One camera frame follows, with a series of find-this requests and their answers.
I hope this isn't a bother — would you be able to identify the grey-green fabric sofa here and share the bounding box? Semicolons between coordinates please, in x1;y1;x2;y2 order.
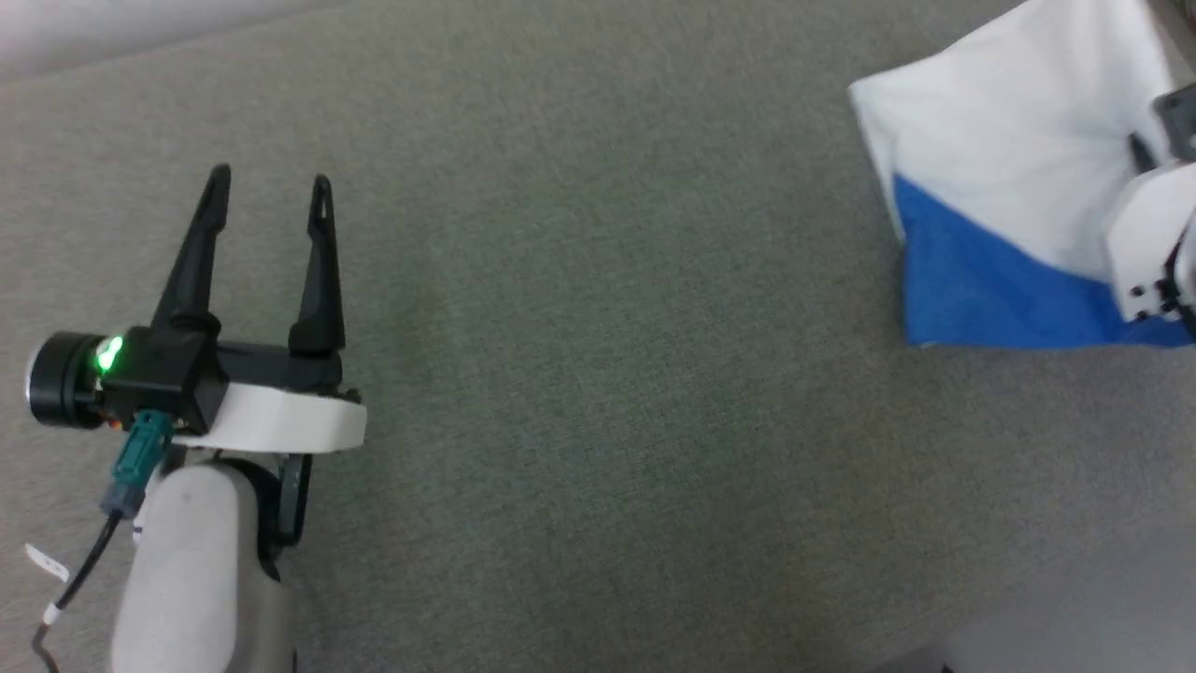
0;0;1196;673

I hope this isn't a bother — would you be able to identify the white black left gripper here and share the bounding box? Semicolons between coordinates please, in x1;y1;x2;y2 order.
25;165;368;457

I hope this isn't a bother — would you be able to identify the white and blue t-shirt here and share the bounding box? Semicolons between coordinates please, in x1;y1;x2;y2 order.
847;0;1196;351

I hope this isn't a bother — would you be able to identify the white cable tag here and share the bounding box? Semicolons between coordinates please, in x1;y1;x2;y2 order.
24;543;72;583

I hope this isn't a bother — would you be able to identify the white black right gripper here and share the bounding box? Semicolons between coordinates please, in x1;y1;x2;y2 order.
1106;160;1196;324

